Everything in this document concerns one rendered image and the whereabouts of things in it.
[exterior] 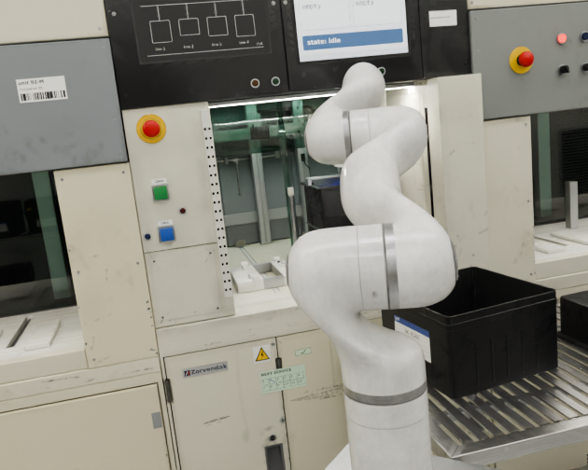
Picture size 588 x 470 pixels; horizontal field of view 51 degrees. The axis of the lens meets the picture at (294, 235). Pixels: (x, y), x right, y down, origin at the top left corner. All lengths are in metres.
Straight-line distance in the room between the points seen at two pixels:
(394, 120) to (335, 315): 0.44
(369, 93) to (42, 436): 1.10
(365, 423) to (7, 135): 1.00
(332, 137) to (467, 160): 0.57
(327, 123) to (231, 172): 1.28
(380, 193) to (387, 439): 0.35
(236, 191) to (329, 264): 1.63
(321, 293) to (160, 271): 0.76
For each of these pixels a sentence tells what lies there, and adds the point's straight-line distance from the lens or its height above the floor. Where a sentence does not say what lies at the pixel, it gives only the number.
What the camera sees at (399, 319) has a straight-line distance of 1.39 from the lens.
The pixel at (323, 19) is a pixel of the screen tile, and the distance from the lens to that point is 1.56.
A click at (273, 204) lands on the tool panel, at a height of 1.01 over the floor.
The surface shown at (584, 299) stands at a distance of 1.57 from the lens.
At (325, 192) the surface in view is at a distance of 1.76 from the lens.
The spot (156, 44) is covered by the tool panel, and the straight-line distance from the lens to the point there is 1.49.
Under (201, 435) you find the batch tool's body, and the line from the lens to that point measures 1.67.
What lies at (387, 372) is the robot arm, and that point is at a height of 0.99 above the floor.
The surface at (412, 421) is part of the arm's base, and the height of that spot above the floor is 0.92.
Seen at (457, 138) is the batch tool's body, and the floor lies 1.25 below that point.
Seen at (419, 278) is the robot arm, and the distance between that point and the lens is 0.81.
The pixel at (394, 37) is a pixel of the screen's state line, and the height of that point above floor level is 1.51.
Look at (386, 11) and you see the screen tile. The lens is 1.62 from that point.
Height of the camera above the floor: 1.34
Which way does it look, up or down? 11 degrees down
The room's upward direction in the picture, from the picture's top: 6 degrees counter-clockwise
